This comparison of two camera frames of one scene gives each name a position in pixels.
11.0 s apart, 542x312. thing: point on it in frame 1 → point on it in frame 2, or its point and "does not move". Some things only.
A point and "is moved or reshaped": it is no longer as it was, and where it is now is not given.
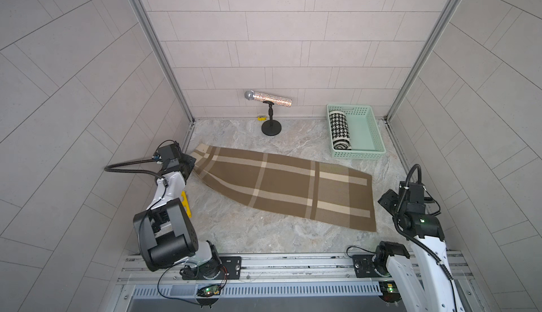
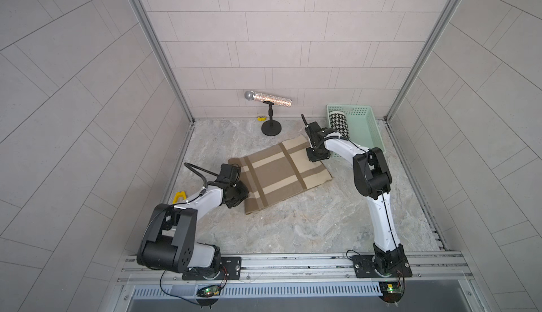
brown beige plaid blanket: x=333 y=193 is moved or reshaped
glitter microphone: x=267 y=97 does not move
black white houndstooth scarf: x=340 y=130 does not move
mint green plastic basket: x=365 y=138 does not move
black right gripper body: x=388 y=201 → x=315 y=154
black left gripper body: x=183 y=162 → x=238 y=193
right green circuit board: x=389 y=291 does not move
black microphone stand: x=271 y=127 does not move
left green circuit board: x=209 y=290 does not move
